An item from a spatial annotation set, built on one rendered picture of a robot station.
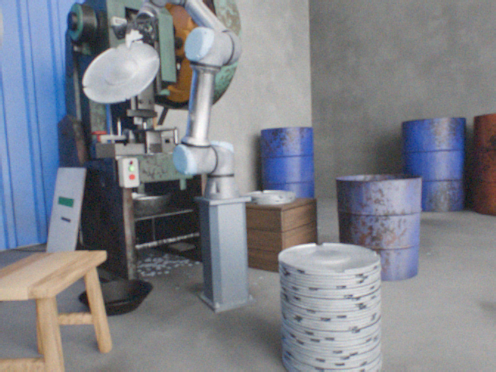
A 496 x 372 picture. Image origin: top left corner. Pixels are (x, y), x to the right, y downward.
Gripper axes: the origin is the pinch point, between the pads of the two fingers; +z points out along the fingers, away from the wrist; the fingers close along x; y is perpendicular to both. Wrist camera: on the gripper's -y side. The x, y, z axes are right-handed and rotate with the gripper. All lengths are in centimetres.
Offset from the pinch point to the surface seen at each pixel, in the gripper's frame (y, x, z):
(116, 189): -28, 67, 13
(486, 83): 249, 181, -206
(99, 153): -30, 47, 7
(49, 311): -1, 17, 94
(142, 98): -22, 51, -39
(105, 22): -34, 16, -56
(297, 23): 66, 182, -360
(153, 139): -16, 65, -20
